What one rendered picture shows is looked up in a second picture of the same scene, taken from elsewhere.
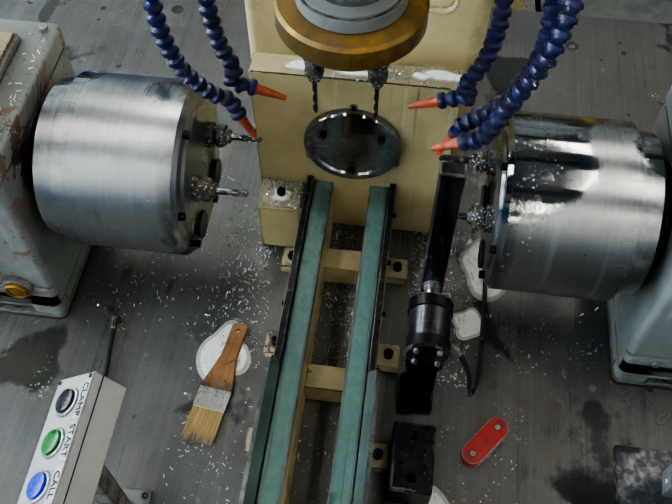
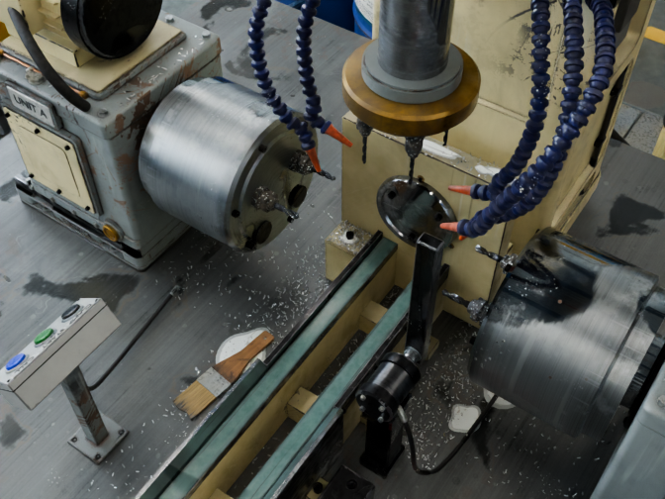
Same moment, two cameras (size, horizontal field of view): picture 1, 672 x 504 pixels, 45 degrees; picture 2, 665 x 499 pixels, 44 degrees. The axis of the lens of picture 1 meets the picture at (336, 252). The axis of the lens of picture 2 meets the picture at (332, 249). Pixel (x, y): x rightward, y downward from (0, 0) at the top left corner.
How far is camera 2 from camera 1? 34 cm
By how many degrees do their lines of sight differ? 18
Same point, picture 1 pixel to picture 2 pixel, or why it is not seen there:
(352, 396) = (309, 422)
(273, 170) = (351, 215)
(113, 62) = (290, 91)
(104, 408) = (94, 330)
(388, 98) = (449, 180)
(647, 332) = (605, 486)
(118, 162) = (202, 150)
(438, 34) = not seen: hidden behind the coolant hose
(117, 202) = (190, 182)
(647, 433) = not seen: outside the picture
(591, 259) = (555, 383)
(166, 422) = (169, 384)
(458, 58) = not seen: hidden behind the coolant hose
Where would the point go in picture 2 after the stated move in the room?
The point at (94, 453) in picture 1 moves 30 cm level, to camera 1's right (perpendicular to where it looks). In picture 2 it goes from (68, 358) to (260, 451)
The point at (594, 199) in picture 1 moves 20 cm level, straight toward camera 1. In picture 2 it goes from (574, 327) to (452, 408)
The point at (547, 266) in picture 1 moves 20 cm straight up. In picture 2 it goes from (515, 374) to (543, 280)
